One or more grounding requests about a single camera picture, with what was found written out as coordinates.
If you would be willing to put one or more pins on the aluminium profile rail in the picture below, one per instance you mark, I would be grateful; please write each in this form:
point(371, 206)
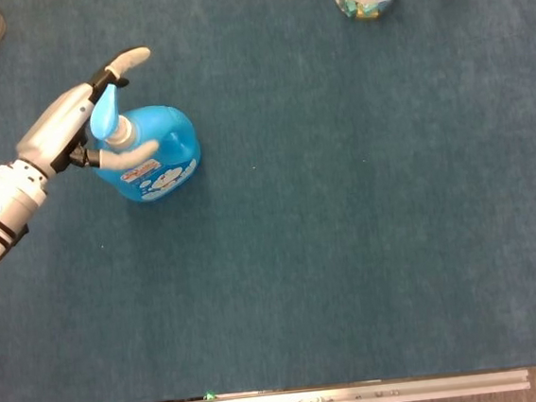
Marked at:
point(316, 400)

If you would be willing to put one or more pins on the blue-green table cloth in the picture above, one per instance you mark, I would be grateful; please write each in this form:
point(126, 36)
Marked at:
point(346, 226)

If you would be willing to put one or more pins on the blue detergent bottle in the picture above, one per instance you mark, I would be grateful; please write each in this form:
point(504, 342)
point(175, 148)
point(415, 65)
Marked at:
point(164, 163)

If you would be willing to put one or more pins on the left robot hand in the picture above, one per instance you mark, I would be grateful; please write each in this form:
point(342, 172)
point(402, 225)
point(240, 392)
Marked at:
point(56, 126)

